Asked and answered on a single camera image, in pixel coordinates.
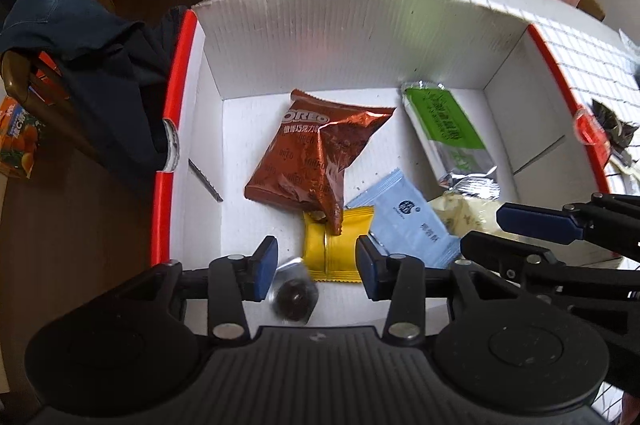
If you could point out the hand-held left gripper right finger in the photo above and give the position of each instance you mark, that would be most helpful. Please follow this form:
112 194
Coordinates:
368 270

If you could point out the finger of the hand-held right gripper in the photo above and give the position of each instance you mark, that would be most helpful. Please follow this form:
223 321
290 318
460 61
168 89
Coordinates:
540 220
500 252

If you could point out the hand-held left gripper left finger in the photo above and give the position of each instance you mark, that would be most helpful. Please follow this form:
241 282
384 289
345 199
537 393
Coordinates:
265 267

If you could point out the yellow snack packet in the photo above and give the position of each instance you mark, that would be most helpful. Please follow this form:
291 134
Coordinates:
332 255

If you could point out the clear chocolate lollipop packet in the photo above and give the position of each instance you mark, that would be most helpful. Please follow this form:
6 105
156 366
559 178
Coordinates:
292 297

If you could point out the cream snack packet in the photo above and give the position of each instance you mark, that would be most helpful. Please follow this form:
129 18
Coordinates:
465 217

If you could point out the light blue snack packet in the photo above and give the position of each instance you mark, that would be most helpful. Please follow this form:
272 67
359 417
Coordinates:
410 215

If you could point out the dark brown snack packet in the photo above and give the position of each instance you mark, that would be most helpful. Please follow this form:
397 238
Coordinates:
617 130

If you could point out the brown cookie packet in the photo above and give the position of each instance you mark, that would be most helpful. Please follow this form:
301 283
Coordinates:
310 150

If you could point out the green snack packet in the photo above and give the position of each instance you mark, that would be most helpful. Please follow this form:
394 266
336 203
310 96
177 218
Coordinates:
445 125

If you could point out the red cardboard box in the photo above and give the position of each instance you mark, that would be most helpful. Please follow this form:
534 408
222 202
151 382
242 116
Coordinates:
350 50

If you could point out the orange printed carton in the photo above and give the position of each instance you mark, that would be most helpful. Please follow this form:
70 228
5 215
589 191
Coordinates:
17 140

